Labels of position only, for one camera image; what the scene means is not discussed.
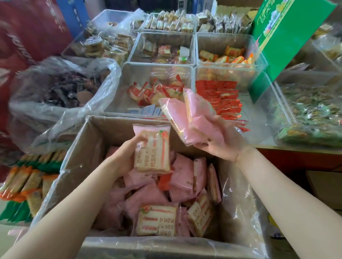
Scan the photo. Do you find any small brown cardboard box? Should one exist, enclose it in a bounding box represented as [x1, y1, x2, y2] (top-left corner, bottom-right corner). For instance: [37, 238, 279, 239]
[305, 169, 342, 214]

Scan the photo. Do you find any pile of mixed wrapped snacks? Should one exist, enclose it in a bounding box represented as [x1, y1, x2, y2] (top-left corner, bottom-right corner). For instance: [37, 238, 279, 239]
[141, 38, 192, 66]

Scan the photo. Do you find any nearly empty clear bin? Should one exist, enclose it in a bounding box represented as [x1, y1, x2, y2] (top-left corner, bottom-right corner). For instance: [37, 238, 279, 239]
[89, 7, 147, 35]

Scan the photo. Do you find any red printed sack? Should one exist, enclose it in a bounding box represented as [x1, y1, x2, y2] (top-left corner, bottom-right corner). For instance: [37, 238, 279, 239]
[0, 0, 81, 184]

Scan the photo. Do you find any pile of pink packets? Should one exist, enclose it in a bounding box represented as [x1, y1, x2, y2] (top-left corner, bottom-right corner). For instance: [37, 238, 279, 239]
[90, 141, 224, 242]

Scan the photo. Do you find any row of beige wrapped snacks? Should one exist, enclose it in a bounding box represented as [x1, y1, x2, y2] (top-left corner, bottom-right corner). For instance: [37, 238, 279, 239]
[143, 9, 195, 35]

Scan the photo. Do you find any pink striped snack packet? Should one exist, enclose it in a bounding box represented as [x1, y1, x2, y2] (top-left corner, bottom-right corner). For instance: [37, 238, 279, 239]
[132, 122, 174, 176]

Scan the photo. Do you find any blue carton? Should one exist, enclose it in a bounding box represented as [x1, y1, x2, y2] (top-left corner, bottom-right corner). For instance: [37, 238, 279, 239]
[54, 0, 92, 39]

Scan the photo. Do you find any large clear plastic bag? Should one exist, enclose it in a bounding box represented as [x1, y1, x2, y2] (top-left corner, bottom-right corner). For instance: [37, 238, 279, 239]
[6, 53, 126, 157]

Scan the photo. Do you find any red wooden counter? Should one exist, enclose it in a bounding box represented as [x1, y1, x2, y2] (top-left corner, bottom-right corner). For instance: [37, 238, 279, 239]
[256, 143, 342, 179]

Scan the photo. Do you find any person's left hand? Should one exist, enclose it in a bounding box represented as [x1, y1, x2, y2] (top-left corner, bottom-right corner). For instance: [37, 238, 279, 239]
[102, 134, 150, 181]

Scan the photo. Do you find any clear bin with orange snacks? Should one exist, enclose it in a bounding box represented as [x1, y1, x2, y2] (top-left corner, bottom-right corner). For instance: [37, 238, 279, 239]
[194, 30, 268, 74]

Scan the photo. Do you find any pile of orange green packets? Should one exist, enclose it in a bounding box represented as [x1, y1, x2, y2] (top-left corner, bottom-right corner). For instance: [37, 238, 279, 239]
[0, 149, 71, 225]

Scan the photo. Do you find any open brown cardboard box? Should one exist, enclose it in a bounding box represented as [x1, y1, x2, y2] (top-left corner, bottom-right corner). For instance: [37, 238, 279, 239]
[210, 0, 266, 18]

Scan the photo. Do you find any clear bin with brown snacks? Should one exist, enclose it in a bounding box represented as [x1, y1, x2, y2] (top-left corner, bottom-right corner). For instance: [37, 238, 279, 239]
[60, 27, 141, 69]

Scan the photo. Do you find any clear bin with red packets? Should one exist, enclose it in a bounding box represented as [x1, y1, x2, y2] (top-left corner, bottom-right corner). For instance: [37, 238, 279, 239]
[193, 62, 296, 148]

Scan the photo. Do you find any pile of orange wrapped snacks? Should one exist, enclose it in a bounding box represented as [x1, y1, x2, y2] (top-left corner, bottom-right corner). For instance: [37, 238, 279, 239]
[198, 44, 255, 68]

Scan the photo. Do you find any pile of pale wrapped snacks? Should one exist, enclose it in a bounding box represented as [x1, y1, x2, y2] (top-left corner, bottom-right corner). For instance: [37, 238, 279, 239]
[196, 8, 258, 36]

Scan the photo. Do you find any clear bin with green snacks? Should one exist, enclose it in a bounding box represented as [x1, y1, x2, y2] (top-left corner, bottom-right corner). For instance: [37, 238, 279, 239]
[271, 69, 342, 155]

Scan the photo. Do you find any person's right forearm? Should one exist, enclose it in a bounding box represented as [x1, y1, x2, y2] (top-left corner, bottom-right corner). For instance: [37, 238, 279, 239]
[235, 141, 342, 259]

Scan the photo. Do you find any heap of dark snacks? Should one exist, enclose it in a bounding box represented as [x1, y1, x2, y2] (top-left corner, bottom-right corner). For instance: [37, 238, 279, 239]
[39, 69, 112, 110]

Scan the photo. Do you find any clear bin with mixed snacks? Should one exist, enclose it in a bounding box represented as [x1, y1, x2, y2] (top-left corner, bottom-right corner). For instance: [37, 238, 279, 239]
[126, 30, 197, 69]

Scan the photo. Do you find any clear bin with yellow snacks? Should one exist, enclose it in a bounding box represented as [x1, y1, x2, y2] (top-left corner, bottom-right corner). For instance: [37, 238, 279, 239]
[310, 22, 342, 73]

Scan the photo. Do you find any pile of brown wrapped snacks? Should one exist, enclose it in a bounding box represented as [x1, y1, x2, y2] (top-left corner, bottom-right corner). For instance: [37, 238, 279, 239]
[82, 32, 135, 66]

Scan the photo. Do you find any pile of red-white wrapped snacks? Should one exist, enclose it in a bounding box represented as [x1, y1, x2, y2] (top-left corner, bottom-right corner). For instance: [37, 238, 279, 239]
[126, 75, 186, 108]

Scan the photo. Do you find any pile of green wrapped snacks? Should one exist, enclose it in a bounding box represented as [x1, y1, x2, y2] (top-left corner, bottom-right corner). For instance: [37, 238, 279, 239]
[273, 82, 342, 154]

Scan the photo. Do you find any row of red packets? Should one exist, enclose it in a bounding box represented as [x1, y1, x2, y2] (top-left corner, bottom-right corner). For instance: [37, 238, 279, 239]
[195, 78, 250, 135]

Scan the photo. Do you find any blue white sachets group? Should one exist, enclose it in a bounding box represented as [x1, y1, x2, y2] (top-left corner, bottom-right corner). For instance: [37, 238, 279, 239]
[127, 104, 164, 118]

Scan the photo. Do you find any clear bin with pale snacks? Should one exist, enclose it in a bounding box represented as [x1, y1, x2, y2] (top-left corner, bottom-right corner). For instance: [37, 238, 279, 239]
[195, 8, 258, 37]

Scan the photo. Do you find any large cardboard box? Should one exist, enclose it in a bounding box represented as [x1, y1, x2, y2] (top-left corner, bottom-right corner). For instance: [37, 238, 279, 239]
[26, 107, 273, 259]

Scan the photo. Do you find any green cardboard carton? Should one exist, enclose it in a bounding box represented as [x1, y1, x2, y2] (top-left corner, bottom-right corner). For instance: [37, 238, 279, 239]
[244, 0, 341, 104]

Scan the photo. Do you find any plain pink snack packet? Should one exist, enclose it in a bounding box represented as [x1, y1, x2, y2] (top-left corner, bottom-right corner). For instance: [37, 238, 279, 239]
[183, 87, 226, 147]
[158, 96, 196, 148]

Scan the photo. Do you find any person's left forearm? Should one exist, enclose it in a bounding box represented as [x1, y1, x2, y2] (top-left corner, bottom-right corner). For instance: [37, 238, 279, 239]
[0, 157, 123, 259]

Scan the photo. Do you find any person's right hand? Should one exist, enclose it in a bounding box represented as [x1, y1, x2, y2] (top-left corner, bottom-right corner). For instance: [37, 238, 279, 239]
[192, 113, 255, 165]

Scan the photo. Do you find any clear bin with red-white snacks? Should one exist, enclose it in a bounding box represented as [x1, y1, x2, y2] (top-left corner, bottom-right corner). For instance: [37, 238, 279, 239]
[101, 59, 197, 123]

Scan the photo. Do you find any clear plastic box liner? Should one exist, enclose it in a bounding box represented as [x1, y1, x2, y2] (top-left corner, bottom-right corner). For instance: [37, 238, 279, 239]
[26, 108, 273, 259]

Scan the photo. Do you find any clear bin with beige snacks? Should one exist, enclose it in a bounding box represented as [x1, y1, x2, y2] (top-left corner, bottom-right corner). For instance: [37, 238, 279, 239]
[138, 10, 197, 37]

